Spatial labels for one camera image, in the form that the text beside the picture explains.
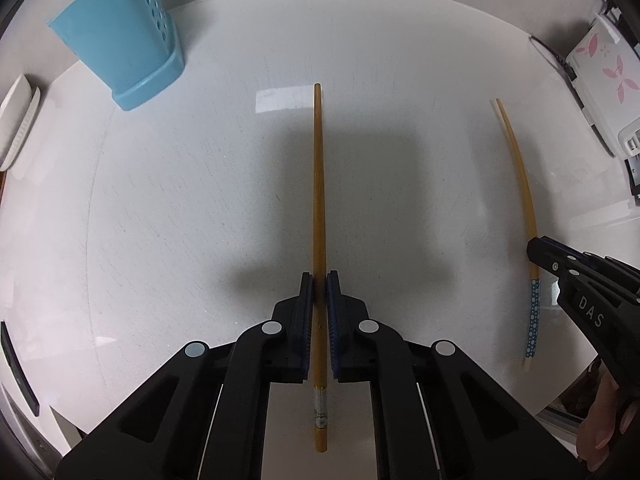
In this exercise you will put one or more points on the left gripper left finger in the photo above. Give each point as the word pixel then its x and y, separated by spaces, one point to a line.
pixel 202 415

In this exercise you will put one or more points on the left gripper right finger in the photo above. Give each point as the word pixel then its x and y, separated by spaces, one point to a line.
pixel 436 413

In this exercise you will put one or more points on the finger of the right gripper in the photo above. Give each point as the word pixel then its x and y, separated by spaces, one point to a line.
pixel 556 258

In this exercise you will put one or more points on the person's right hand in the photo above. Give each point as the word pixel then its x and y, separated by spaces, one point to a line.
pixel 597 429

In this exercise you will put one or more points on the white appliance under cooker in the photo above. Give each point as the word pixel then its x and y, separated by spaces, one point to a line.
pixel 633 172

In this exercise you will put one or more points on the black phone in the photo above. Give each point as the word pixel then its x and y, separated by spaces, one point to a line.
pixel 17 371

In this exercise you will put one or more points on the white rice cooker pink flowers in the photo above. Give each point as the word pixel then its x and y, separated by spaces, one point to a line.
pixel 607 82

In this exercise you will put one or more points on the white ribbed plate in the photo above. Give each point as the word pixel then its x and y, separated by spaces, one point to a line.
pixel 22 132

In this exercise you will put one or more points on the large white ceramic bowl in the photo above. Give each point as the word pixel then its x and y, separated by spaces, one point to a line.
pixel 12 112

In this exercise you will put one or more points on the blue plastic utensil holder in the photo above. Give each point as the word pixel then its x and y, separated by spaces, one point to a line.
pixel 133 46

